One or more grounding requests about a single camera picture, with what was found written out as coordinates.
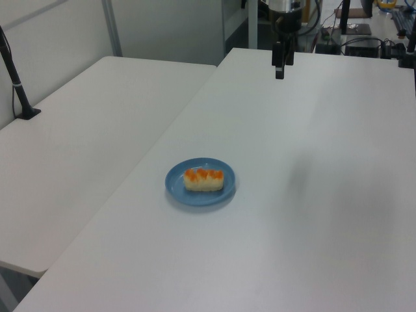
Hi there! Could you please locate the black electronics box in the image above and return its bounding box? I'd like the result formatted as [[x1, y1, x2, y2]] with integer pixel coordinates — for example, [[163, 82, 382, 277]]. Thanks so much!
[[343, 38, 382, 58]]

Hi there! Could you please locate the blue round plate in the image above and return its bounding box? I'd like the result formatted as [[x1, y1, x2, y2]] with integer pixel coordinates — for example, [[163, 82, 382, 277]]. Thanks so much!
[[164, 157, 237, 207]]

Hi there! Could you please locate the thin black upright pole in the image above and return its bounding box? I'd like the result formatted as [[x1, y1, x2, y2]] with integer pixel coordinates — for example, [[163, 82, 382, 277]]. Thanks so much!
[[339, 0, 351, 36]]

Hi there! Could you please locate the white side table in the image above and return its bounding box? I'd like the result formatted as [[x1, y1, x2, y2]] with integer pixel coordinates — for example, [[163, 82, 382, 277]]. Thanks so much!
[[0, 55, 218, 279]]

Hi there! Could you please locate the small black device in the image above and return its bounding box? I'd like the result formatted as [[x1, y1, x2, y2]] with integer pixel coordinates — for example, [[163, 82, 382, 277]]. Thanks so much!
[[315, 27, 342, 55]]

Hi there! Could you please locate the black clamp camera stand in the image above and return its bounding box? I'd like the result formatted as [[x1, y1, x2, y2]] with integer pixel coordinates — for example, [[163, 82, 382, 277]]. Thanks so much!
[[397, 0, 416, 70]]

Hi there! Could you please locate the black pole with white band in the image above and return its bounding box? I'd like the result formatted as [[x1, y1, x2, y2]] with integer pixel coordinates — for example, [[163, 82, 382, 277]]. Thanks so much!
[[0, 25, 42, 122]]

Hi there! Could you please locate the orange glazed bread roll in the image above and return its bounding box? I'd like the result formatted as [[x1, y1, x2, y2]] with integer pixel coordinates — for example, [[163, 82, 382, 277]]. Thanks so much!
[[183, 168, 226, 192]]

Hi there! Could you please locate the dark flat mat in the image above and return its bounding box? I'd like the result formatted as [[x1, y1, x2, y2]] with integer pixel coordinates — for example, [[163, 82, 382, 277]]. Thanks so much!
[[344, 23, 372, 36]]

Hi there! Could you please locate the white metal column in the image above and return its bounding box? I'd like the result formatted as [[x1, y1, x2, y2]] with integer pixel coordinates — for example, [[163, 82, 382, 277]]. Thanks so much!
[[246, 0, 260, 50]]

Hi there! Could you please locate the white partition frame post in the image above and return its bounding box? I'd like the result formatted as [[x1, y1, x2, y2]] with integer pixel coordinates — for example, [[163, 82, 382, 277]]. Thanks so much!
[[101, 0, 124, 58]]

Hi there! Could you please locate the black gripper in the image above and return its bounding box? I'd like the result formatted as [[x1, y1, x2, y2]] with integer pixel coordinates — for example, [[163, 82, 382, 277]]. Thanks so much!
[[269, 9, 305, 81]]

